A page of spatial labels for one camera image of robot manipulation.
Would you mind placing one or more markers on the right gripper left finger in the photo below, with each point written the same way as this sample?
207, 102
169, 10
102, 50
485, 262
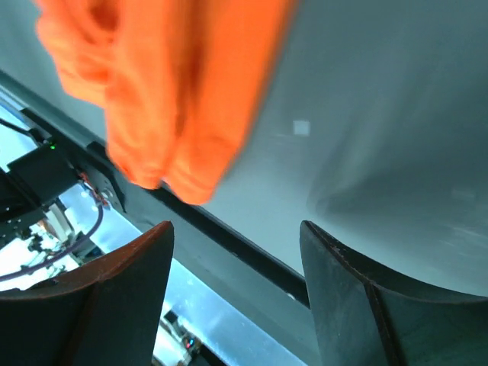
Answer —
104, 313

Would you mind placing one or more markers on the orange t-shirt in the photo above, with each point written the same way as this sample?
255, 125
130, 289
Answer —
179, 82

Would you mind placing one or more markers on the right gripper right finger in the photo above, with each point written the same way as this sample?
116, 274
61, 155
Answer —
365, 313

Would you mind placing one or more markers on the aluminium rail frame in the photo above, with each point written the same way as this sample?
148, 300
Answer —
247, 307

